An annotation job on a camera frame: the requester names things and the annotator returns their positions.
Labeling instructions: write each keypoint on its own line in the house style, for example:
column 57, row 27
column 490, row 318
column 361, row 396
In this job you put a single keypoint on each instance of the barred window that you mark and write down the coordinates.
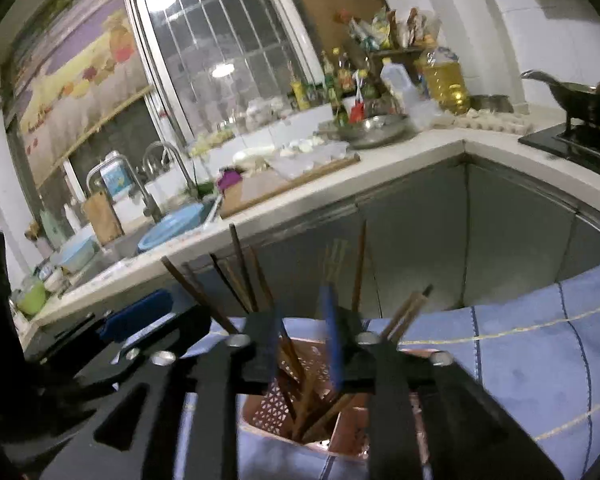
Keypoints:
column 220, row 35

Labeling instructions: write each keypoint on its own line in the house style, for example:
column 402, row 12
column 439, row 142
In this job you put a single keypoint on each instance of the angular metal faucet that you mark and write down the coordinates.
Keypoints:
column 147, row 200

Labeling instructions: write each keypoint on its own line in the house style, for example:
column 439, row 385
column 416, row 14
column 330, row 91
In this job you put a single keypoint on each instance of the small wooden cutting board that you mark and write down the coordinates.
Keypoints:
column 102, row 217

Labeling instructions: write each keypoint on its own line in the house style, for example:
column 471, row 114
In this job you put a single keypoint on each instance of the group of sauce bottles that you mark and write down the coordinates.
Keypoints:
column 330, row 85

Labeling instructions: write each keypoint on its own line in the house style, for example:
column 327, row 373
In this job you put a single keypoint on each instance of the blue round basin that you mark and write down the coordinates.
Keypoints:
column 175, row 225

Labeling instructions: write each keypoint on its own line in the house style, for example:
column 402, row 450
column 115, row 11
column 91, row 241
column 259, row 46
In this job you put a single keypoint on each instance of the purple plastic item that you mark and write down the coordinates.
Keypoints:
column 229, row 180

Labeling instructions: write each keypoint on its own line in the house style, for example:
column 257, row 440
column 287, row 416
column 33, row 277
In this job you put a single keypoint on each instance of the black gas stove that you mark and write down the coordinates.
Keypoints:
column 570, row 142

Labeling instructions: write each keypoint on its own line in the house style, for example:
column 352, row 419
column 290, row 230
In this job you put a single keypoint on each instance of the shelf with food packets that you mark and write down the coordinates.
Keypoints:
column 385, row 30

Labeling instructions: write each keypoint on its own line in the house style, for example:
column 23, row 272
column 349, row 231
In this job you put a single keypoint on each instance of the green bowl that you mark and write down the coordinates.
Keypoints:
column 32, row 300

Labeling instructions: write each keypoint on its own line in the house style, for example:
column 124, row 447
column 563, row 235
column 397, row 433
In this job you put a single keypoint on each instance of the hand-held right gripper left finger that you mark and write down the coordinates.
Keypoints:
column 262, row 355

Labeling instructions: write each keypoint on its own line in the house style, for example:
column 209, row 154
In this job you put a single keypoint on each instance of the bundle of wooden chopsticks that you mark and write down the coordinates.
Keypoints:
column 241, row 270

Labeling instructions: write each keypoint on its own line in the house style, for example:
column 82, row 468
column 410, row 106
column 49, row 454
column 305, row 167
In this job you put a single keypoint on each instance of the fruit print wall poster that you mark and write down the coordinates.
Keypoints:
column 80, row 70

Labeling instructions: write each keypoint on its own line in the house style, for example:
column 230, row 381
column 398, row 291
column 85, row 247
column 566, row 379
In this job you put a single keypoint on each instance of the metal bowl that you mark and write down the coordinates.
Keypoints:
column 380, row 127

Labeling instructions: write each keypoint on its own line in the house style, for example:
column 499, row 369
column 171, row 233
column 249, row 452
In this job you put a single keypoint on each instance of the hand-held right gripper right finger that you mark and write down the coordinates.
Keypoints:
column 332, row 340

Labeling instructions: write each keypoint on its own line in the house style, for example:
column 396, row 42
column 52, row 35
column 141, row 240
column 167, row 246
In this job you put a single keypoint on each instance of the egg tray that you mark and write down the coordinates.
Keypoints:
column 485, row 120

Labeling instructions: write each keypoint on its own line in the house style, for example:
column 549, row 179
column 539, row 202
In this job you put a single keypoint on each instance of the cooking oil bottle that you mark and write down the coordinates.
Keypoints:
column 447, row 85

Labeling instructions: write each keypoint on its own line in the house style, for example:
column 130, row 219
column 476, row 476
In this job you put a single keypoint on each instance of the light blue basin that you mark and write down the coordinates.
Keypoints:
column 77, row 255

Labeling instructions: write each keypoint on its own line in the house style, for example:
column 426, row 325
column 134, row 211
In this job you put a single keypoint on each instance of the tall curved metal faucet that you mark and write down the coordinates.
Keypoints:
column 180, row 165

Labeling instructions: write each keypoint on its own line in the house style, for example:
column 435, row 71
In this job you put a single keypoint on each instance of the black open wok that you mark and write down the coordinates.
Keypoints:
column 580, row 102

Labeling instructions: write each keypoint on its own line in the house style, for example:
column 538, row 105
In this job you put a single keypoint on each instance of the metal pot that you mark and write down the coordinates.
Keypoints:
column 492, row 104

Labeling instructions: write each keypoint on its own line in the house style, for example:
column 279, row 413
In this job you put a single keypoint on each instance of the white plastic jug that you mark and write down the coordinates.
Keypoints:
column 397, row 85

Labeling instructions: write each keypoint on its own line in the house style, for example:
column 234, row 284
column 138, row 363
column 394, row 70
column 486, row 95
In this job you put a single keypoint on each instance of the pink plastic basket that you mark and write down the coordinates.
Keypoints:
column 267, row 412

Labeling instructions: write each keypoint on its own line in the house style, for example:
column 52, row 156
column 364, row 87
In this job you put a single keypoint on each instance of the large wooden cutting board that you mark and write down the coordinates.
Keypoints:
column 280, row 185

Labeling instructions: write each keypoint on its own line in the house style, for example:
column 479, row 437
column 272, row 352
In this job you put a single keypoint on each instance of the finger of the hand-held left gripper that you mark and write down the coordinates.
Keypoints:
column 190, row 325
column 135, row 310

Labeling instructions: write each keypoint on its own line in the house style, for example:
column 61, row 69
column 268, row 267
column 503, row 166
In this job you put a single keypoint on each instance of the blue checked cloth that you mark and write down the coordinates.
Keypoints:
column 520, row 375

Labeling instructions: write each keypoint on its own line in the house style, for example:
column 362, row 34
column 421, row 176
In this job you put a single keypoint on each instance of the white bowl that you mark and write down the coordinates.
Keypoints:
column 254, row 157

